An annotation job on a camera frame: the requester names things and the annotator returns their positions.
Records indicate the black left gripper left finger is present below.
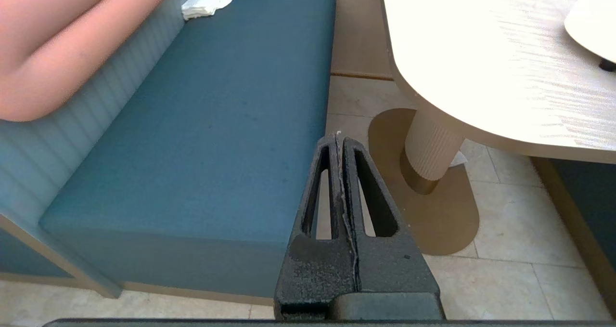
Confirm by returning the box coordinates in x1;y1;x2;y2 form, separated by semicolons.
273;133;360;319

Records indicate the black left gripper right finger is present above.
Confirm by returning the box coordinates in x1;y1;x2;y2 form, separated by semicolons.
341;135;440;294

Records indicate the teal upholstered bench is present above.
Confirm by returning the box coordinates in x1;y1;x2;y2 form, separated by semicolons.
0;0;337;306
529;156;616;314

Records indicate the crumpled white tissue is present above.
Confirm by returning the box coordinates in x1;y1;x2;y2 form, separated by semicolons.
181;0;234;21

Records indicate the clear water dispenser white base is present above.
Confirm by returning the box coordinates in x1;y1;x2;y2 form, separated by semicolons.
564;0;616;73

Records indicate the pink bolster cushion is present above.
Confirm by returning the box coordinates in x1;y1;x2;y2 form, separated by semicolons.
0;0;184;122

